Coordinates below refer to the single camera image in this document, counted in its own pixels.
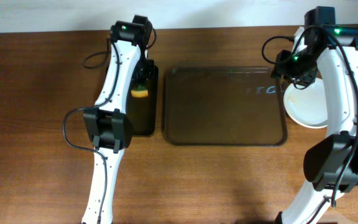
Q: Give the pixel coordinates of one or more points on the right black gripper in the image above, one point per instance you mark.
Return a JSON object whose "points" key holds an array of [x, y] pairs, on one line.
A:
{"points": [[298, 73]]}

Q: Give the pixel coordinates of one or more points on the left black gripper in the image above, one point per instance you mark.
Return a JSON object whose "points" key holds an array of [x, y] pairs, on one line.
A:
{"points": [[143, 76]]}

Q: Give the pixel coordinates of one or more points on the green yellow sponge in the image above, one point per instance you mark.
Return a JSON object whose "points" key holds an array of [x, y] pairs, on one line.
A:
{"points": [[139, 93]]}

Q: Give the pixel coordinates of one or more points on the white plate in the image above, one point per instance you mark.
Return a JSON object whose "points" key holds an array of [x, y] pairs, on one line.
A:
{"points": [[307, 107]]}

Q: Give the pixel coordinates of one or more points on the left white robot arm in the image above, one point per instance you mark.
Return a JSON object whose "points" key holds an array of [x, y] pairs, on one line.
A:
{"points": [[126, 51]]}

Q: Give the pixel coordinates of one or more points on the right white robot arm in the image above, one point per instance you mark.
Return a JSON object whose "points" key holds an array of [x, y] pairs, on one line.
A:
{"points": [[331, 166]]}

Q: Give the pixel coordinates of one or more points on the left dark tray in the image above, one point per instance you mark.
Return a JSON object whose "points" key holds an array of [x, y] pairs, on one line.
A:
{"points": [[140, 112]]}

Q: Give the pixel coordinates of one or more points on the dark tray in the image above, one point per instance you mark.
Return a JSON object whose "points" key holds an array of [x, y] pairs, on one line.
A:
{"points": [[140, 112], [223, 106]]}

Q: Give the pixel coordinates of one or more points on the right dark tray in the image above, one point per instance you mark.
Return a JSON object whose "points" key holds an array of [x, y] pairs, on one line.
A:
{"points": [[223, 106]]}

